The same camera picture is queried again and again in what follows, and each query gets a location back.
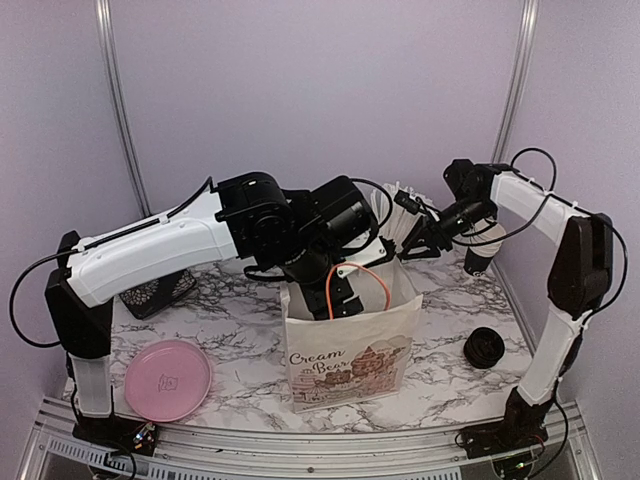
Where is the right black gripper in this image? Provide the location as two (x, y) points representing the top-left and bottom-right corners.
(402, 195), (493, 259)

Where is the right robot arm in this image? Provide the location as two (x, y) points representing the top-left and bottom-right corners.
(394, 159), (628, 448)

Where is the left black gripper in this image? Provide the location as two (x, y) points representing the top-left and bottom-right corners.
(279, 229), (366, 328)

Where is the left aluminium frame post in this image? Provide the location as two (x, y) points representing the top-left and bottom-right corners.
(94, 0), (151, 217)

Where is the bundle of white paper straws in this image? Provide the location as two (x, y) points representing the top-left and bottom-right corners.
(369, 181), (437, 253)

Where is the white paper takeout bag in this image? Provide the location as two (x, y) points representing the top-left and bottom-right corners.
(280, 259), (423, 413)

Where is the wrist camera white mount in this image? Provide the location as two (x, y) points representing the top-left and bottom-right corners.
(333, 229), (396, 268)
(394, 191), (441, 215)

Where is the right aluminium frame post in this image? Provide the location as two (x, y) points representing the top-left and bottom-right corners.
(491, 0), (540, 163)

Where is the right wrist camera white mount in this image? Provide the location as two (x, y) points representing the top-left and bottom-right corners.
(394, 191), (441, 215)

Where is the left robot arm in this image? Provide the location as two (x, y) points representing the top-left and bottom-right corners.
(45, 172), (389, 445)

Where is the stack of paper coffee cups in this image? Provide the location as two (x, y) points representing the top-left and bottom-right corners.
(462, 220), (506, 276)

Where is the pink round plate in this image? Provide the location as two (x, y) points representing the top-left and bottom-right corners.
(124, 340), (212, 423)

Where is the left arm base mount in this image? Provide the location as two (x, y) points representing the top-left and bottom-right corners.
(72, 414), (159, 457)

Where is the aluminium frame post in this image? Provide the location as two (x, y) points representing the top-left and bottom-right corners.
(491, 0), (540, 163)
(94, 0), (151, 217)

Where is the front aluminium frame rail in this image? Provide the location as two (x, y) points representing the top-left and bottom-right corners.
(15, 398), (603, 479)

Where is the black floral patterned tray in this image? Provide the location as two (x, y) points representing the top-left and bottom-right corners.
(119, 270), (197, 320)

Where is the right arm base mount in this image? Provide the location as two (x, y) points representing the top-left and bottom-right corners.
(456, 388), (553, 459)

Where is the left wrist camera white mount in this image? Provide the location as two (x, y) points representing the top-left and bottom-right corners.
(333, 229), (396, 268)

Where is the stack of black cup lids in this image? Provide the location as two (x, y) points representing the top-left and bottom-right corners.
(463, 327), (505, 369)

